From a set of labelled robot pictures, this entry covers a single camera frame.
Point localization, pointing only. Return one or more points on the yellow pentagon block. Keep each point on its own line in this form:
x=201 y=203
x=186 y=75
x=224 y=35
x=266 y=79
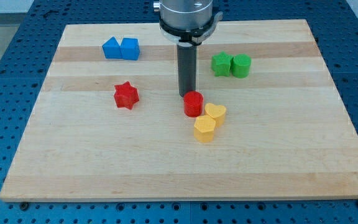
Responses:
x=204 y=127

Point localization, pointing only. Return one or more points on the red star block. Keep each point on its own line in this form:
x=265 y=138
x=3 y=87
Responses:
x=126 y=95

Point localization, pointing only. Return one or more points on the blue triangle block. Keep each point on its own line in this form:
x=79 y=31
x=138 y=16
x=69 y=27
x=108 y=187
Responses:
x=111 y=49

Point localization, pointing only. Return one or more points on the wooden board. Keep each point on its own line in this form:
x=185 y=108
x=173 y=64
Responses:
x=286 y=136

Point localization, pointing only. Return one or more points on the yellow heart block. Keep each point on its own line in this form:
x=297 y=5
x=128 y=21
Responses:
x=217 y=112

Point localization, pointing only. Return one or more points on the green star block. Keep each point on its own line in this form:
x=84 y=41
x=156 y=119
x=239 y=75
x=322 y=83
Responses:
x=221 y=64

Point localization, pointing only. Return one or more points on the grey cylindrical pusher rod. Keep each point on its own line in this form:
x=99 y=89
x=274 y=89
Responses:
x=186 y=69

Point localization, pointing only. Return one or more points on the green cylinder block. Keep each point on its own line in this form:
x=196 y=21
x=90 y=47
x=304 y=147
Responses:
x=241 y=65

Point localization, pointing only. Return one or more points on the red cylinder block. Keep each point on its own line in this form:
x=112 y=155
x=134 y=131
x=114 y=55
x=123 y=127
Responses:
x=193 y=103

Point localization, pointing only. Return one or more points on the blue cube block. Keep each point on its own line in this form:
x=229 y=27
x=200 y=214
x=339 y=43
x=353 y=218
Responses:
x=130 y=49

